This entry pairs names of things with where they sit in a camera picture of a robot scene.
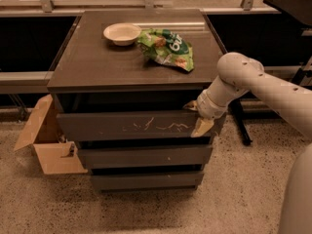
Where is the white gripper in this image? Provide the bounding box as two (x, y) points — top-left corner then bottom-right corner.
(183, 89), (226, 137)

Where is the grey top drawer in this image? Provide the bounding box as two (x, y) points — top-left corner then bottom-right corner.
(57, 110), (198, 141)

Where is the grey drawer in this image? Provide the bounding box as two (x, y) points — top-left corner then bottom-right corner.
(57, 110), (198, 141)
(78, 145), (213, 169)
(91, 172), (204, 191)

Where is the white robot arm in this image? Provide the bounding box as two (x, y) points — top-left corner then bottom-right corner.
(185, 52), (312, 234)

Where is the dark grey drawer cabinet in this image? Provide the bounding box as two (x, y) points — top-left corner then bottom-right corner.
(48, 9), (222, 177)

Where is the grey middle drawer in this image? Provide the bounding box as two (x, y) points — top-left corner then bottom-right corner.
(78, 145), (213, 169)

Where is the grey bottom drawer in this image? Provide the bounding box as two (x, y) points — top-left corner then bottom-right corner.
(91, 172), (204, 191)

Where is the open cardboard box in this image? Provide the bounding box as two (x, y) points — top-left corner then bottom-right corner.
(14, 95), (87, 175)

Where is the black table top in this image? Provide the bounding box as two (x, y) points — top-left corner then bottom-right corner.
(263, 0), (312, 27)

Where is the black table leg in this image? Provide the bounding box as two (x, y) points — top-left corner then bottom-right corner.
(229, 99), (253, 146)

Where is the green chip bag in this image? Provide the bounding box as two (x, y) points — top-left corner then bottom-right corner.
(136, 28), (194, 72)

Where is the white bowl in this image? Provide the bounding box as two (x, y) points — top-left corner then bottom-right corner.
(103, 23), (141, 46)

